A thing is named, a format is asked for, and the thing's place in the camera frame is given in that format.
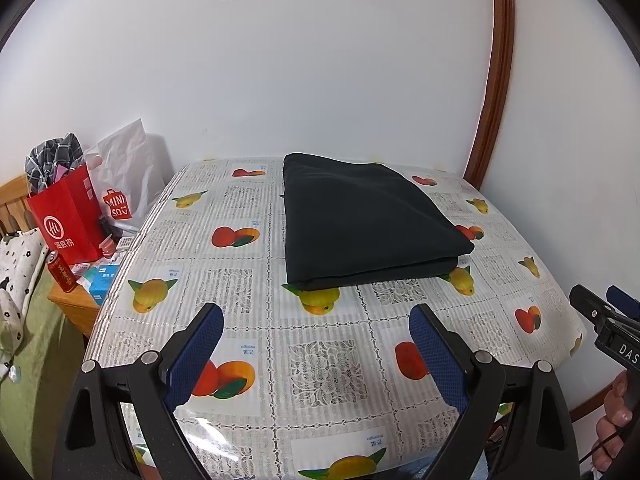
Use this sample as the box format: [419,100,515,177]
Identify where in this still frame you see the red drink can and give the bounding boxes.
[46,252,78,293]

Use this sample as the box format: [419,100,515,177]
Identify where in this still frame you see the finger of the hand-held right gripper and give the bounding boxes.
[570,285,640,333]
[606,285,640,321]

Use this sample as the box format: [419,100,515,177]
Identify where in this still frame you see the blue and white box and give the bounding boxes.
[87,262,121,306]

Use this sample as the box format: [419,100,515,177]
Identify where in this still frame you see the green blanket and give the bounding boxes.
[0,270,88,461]

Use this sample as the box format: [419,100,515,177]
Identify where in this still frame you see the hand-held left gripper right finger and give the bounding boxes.
[408,303,581,480]

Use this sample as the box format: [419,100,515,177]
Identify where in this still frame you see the wooden baseboard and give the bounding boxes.
[570,392,613,423]

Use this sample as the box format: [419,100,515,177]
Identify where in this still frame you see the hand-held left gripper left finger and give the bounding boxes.
[57,302,225,480]

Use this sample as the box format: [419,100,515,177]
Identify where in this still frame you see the wooden headboard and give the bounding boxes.
[0,175,38,238]

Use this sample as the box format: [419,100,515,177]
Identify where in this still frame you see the wooden nightstand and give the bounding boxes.
[48,260,118,338]

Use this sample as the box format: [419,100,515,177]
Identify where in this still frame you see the wooden door frame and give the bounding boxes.
[462,0,516,191]

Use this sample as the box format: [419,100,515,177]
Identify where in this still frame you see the white spotted cloth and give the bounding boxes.
[0,227,46,381]

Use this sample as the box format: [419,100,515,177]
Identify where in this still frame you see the black sweatshirt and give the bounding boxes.
[281,152,476,292]

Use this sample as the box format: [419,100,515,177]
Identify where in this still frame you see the black cable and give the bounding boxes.
[577,425,632,472]

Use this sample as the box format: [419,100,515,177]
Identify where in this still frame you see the white plastic bag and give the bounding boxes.
[85,119,173,231]

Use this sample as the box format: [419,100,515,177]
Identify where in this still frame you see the person's right hand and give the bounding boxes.
[595,369,640,471]

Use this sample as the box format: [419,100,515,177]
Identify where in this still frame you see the fruit print tablecloth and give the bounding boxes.
[82,156,588,480]

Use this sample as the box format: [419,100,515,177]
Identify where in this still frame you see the red paper bag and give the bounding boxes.
[26,165,106,266]

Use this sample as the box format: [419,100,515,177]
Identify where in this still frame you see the plaid cloth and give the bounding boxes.
[25,133,86,196]

